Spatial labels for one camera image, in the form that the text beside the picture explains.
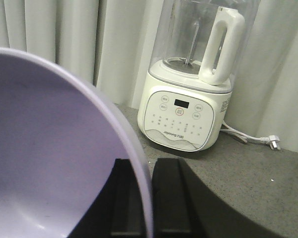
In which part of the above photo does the purple plastic bowl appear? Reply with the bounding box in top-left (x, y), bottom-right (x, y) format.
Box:
top-left (0, 48), bottom-right (153, 238)

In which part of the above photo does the grey pleated curtain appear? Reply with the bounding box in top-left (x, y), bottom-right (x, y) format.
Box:
top-left (0, 0), bottom-right (298, 152)

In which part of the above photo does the white blender with clear jar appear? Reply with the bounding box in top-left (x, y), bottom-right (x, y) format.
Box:
top-left (138, 0), bottom-right (259, 152)

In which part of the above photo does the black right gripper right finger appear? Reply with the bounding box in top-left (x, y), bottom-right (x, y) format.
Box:
top-left (152, 158), bottom-right (279, 238)

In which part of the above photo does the white blender power cord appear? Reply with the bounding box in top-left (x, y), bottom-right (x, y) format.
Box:
top-left (220, 120), bottom-right (281, 151)

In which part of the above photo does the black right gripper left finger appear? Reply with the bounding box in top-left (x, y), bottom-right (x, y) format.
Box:
top-left (69, 159), bottom-right (146, 238)

